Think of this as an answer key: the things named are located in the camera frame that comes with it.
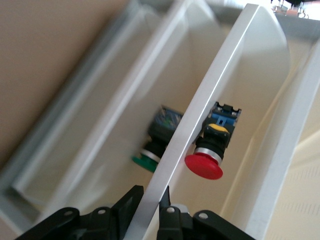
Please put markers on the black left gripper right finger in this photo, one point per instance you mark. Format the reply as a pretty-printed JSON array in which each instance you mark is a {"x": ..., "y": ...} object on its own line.
[{"x": 190, "y": 227}]

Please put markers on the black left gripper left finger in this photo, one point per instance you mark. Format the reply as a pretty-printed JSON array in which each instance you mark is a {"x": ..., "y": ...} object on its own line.
[{"x": 100, "y": 225}]

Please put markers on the red push button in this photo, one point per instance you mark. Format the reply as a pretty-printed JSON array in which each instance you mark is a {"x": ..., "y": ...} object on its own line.
[{"x": 203, "y": 166}]

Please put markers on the white drawer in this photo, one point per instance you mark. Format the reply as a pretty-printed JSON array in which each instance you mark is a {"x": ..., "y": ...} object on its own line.
[{"x": 250, "y": 100}]

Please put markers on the green push button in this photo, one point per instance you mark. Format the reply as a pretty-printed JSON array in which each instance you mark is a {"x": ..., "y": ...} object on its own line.
[{"x": 145, "y": 161}]

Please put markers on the white bin with green button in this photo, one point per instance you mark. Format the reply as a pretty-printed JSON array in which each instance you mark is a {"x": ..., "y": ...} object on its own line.
[{"x": 155, "y": 75}]

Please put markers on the white drawer cabinet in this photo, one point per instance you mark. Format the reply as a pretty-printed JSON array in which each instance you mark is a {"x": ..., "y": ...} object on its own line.
[{"x": 300, "y": 32}]

